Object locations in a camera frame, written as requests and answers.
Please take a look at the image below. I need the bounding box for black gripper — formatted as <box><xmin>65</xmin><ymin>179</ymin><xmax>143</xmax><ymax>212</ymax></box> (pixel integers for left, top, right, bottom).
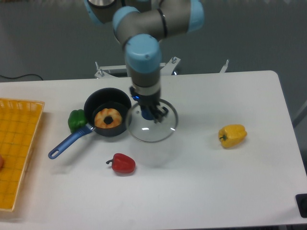
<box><xmin>130</xmin><ymin>86</ymin><xmax>168</xmax><ymax>124</ymax></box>

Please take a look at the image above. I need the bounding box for glass pot lid blue knob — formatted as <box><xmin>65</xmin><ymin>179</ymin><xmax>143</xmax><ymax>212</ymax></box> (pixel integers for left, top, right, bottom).
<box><xmin>125</xmin><ymin>99</ymin><xmax>178</xmax><ymax>143</ymax></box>

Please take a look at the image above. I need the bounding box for dark pot blue handle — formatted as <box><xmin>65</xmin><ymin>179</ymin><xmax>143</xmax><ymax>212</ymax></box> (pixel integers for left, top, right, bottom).
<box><xmin>48</xmin><ymin>88</ymin><xmax>131</xmax><ymax>159</ymax></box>

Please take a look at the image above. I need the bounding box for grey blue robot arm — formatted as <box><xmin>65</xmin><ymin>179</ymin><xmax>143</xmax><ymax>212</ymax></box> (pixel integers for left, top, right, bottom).
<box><xmin>84</xmin><ymin>0</ymin><xmax>204</xmax><ymax>123</ymax></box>

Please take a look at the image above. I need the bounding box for orange glazed donut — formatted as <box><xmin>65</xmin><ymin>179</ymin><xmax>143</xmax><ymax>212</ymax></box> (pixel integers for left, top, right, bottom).
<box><xmin>94</xmin><ymin>108</ymin><xmax>122</xmax><ymax>129</ymax></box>

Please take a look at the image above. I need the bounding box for red bell pepper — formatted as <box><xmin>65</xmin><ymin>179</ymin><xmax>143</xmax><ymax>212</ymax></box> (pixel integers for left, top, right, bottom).
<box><xmin>106</xmin><ymin>153</ymin><xmax>136</xmax><ymax>174</ymax></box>

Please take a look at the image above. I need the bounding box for yellow bell pepper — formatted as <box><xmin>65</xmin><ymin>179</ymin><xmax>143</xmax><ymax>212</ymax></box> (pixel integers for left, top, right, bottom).
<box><xmin>218</xmin><ymin>124</ymin><xmax>248</xmax><ymax>149</ymax></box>

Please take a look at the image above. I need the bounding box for green bell pepper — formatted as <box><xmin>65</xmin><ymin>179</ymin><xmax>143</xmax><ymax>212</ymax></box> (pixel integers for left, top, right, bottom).
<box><xmin>68</xmin><ymin>109</ymin><xmax>87</xmax><ymax>133</ymax></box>

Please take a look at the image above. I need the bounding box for yellow woven basket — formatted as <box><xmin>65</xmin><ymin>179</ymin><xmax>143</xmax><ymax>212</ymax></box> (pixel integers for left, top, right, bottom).
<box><xmin>0</xmin><ymin>98</ymin><xmax>45</xmax><ymax>212</ymax></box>

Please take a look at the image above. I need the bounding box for black corner device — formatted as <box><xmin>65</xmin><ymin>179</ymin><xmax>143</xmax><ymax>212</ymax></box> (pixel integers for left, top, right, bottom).
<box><xmin>295</xmin><ymin>194</ymin><xmax>307</xmax><ymax>218</ymax></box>

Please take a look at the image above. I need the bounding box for white metal base frame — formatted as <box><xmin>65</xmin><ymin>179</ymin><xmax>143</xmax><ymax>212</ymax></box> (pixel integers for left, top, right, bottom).
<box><xmin>94</xmin><ymin>56</ymin><xmax>230</xmax><ymax>79</ymax></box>

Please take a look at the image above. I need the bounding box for black floor cable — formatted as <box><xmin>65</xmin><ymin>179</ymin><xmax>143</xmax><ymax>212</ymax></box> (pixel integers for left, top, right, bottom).
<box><xmin>0</xmin><ymin>73</ymin><xmax>44</xmax><ymax>81</ymax></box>

